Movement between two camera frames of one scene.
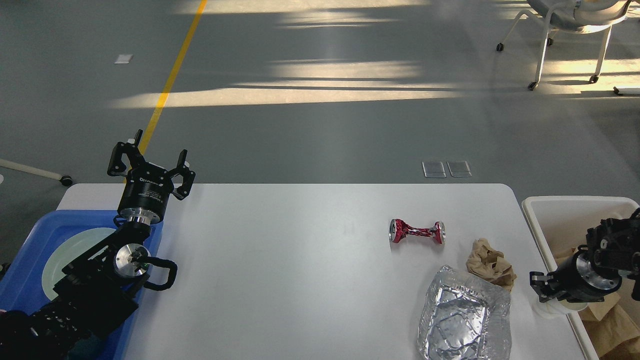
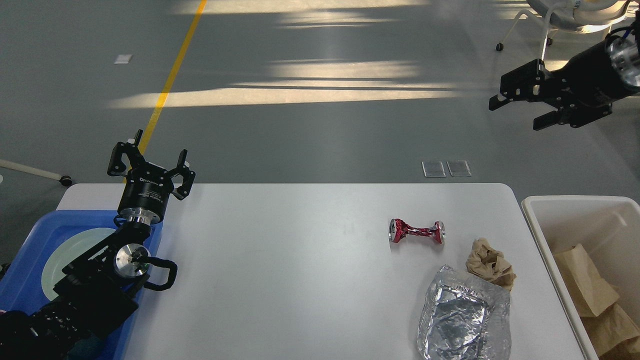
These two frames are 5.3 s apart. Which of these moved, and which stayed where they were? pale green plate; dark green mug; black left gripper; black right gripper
Moved: black right gripper
Stayed: black left gripper; dark green mug; pale green plate
